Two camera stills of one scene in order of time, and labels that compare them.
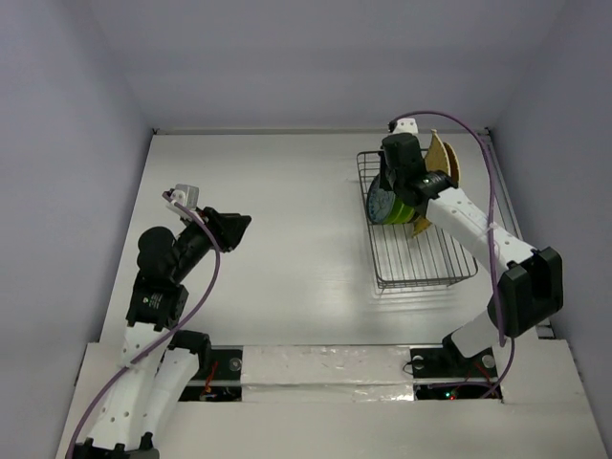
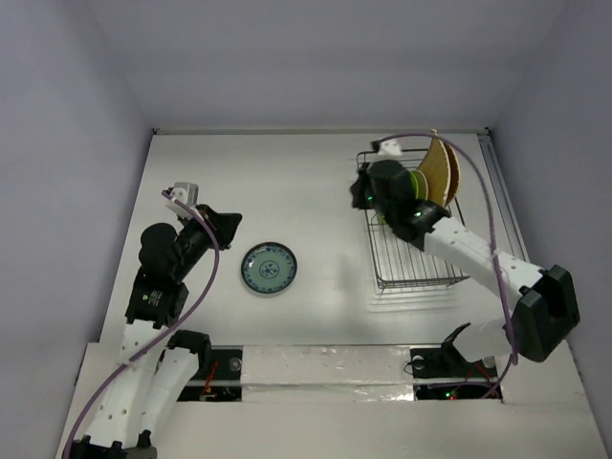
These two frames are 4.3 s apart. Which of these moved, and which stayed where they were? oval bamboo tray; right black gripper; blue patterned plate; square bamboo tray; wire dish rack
Moved: right black gripper; blue patterned plate
Stayed: wire dish rack; square bamboo tray; oval bamboo tray
